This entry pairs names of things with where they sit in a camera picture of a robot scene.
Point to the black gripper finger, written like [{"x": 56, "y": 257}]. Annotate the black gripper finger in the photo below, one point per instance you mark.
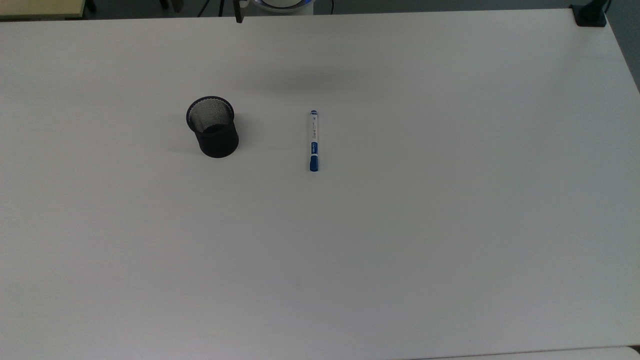
[
  {"x": 237, "y": 14},
  {"x": 241, "y": 14}
]

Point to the black table clamp mount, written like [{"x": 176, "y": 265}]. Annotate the black table clamp mount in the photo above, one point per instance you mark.
[{"x": 590, "y": 16}]

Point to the black furniture legs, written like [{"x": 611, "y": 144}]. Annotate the black furniture legs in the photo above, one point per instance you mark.
[{"x": 170, "y": 4}]

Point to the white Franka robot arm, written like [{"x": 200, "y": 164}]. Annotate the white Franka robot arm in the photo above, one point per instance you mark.
[{"x": 282, "y": 5}]

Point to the black mesh pen cup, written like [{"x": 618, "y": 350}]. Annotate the black mesh pen cup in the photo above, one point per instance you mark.
[{"x": 215, "y": 135}]

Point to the light wooden desk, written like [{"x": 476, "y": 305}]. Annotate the light wooden desk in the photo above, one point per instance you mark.
[{"x": 40, "y": 7}]

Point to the blue and white marker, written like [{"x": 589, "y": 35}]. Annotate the blue and white marker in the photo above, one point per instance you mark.
[{"x": 313, "y": 142}]

